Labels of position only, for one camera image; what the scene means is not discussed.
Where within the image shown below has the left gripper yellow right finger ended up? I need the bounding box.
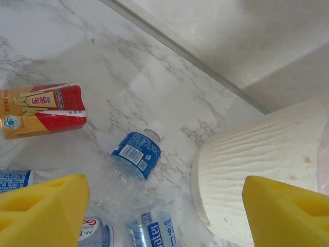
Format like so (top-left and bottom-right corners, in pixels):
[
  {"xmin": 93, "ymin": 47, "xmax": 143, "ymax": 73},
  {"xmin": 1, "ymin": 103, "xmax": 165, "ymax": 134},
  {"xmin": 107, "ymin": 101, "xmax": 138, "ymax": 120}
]
[{"xmin": 243, "ymin": 175, "xmax": 329, "ymax": 247}]

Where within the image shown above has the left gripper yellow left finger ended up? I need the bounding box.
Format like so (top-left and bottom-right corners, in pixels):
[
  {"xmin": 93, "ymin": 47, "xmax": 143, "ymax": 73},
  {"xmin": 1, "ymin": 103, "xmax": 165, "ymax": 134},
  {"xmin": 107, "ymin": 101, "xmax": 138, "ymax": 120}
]
[{"xmin": 0, "ymin": 173, "xmax": 90, "ymax": 247}]

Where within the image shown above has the red gold label bottle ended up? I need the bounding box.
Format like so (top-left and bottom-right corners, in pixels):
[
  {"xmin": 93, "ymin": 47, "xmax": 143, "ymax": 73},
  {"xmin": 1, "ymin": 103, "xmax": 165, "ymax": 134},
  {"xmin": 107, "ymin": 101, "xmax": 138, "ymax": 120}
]
[{"xmin": 0, "ymin": 82, "xmax": 88, "ymax": 140}]

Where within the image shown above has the soda water plastic bottle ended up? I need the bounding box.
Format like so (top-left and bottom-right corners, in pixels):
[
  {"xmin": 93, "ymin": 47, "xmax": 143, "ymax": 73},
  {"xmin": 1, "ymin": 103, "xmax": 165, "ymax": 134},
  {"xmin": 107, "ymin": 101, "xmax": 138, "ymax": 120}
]
[{"xmin": 125, "ymin": 203, "xmax": 180, "ymax": 247}]

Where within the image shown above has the white cap blue label bottle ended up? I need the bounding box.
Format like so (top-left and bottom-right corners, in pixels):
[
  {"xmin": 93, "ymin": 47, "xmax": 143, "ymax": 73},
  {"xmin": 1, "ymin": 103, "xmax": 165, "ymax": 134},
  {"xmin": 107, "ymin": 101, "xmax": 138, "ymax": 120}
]
[{"xmin": 89, "ymin": 120, "xmax": 165, "ymax": 219}]

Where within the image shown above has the cream ribbed waste bin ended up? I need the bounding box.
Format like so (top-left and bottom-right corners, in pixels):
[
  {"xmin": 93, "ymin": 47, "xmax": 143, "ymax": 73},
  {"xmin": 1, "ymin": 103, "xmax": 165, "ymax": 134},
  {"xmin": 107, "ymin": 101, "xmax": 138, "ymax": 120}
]
[{"xmin": 190, "ymin": 94, "xmax": 329, "ymax": 247}]

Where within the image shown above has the crumpled blue label bottle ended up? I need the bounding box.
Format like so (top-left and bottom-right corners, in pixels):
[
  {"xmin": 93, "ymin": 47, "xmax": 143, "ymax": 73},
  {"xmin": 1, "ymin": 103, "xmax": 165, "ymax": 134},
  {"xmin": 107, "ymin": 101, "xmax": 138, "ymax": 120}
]
[{"xmin": 0, "ymin": 168, "xmax": 52, "ymax": 195}]

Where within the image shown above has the purple label clear bottle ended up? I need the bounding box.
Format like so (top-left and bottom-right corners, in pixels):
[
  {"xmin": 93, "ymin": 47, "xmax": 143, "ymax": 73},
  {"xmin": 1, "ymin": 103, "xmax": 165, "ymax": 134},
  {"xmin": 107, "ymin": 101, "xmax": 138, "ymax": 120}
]
[{"xmin": 77, "ymin": 209, "xmax": 121, "ymax": 247}]

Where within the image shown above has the aluminium frame rail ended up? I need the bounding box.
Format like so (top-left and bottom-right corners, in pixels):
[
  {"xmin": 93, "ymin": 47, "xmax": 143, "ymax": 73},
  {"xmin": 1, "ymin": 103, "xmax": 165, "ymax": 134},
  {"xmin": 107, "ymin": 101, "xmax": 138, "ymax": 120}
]
[{"xmin": 99, "ymin": 0, "xmax": 270, "ymax": 115}]

